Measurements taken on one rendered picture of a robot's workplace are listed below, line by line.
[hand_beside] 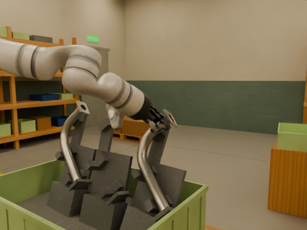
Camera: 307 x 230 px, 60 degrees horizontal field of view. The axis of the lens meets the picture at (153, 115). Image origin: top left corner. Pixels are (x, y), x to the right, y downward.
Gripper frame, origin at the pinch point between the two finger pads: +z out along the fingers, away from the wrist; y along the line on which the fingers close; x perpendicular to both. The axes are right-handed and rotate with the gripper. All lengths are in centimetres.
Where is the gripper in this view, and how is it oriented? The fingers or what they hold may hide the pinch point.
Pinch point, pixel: (162, 122)
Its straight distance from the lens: 79.3
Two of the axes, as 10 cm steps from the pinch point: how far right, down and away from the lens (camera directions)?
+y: -3.3, -7.1, 6.2
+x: -7.5, 6.0, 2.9
